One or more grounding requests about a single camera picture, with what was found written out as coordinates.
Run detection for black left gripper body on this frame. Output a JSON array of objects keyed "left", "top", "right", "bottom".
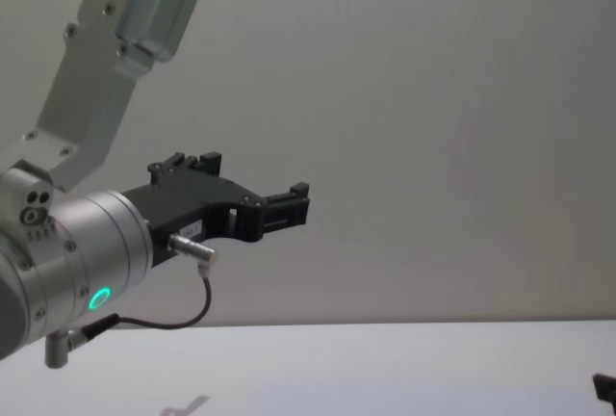
[{"left": 121, "top": 173, "right": 265, "bottom": 269}]

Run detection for white curtain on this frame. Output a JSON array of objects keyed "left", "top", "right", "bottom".
[{"left": 0, "top": 0, "right": 616, "bottom": 335}]

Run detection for white table cloth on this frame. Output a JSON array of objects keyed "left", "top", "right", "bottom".
[{"left": 0, "top": 321, "right": 616, "bottom": 416}]

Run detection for thin dark cable silver plugs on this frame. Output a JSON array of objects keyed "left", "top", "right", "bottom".
[{"left": 44, "top": 234, "right": 221, "bottom": 370}]

